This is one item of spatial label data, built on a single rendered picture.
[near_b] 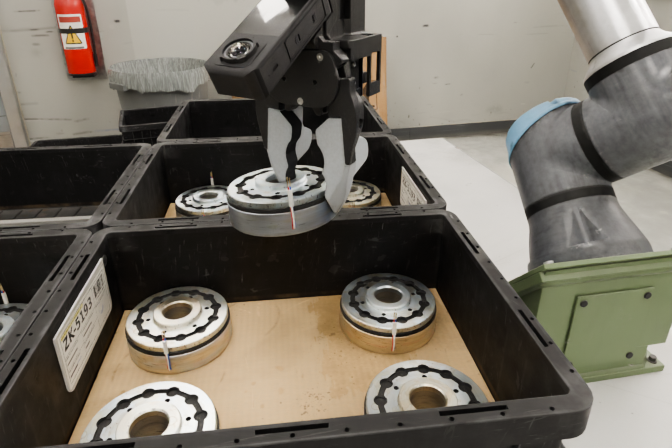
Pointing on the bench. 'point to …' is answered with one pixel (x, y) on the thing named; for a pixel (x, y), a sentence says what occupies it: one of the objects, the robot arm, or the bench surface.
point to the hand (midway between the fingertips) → (308, 197)
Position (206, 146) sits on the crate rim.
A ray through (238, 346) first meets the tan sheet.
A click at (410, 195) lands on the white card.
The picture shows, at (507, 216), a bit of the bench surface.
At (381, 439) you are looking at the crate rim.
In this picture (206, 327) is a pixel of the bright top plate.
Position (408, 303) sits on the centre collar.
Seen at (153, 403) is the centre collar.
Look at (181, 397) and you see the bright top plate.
